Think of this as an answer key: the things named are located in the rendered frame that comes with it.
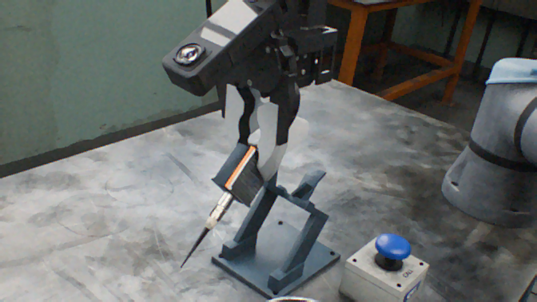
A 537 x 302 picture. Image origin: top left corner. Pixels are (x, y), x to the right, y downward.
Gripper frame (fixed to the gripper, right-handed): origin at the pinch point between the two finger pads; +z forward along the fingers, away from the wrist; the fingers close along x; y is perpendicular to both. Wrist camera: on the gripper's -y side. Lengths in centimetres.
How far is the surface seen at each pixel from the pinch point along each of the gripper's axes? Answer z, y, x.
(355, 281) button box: 13.3, 8.2, -9.6
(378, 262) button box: 11.1, 10.5, -10.7
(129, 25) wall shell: 34, 91, 159
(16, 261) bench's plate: 13.3, -17.8, 17.1
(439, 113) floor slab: 102, 281, 111
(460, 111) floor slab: 103, 298, 105
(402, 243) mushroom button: 8.7, 12.4, -12.1
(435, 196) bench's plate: 16.9, 38.9, -3.3
